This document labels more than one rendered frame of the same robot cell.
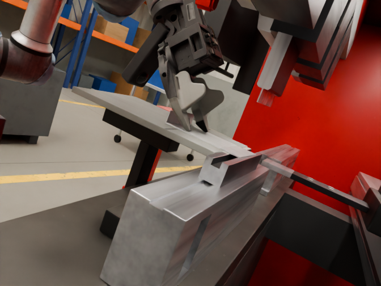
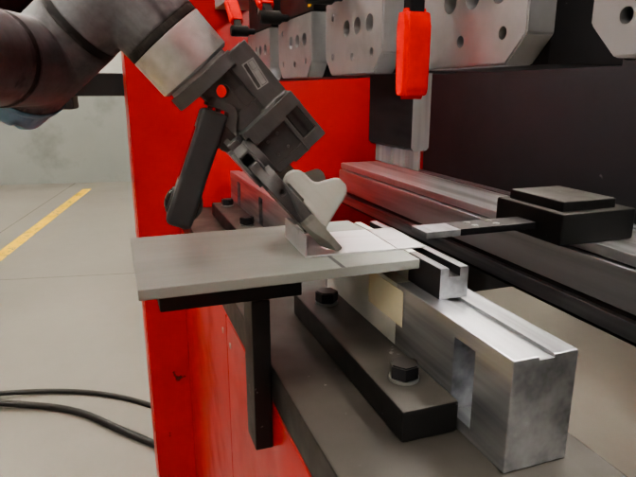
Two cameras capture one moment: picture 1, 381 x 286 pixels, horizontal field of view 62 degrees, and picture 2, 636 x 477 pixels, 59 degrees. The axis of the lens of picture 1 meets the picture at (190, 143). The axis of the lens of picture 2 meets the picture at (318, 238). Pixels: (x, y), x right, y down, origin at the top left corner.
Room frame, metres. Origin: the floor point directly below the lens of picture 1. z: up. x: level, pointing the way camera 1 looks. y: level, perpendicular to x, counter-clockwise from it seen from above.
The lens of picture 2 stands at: (0.08, 0.39, 1.16)
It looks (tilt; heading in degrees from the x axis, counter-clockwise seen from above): 15 degrees down; 319
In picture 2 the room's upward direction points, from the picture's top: straight up
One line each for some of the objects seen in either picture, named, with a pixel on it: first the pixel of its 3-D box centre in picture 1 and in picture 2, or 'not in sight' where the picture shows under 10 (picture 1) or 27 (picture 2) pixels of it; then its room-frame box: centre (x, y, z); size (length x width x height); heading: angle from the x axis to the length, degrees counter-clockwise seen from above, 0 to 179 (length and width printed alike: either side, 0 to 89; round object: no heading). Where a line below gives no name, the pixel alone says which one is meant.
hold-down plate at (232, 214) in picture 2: not in sight; (236, 221); (1.07, -0.25, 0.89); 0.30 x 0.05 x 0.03; 159
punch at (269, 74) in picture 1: (276, 74); (397, 120); (0.49, -0.08, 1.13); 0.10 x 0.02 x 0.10; 159
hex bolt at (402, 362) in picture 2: not in sight; (403, 370); (0.38, 0.02, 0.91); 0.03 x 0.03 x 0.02
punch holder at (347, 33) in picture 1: (321, 52); (282, 29); (0.89, -0.24, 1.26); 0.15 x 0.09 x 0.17; 159
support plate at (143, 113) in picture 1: (164, 120); (265, 252); (0.54, 0.05, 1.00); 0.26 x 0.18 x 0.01; 69
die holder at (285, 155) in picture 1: (278, 164); (269, 208); (1.00, -0.28, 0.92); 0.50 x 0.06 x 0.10; 159
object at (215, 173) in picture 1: (236, 163); (402, 254); (0.47, -0.07, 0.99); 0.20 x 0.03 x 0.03; 159
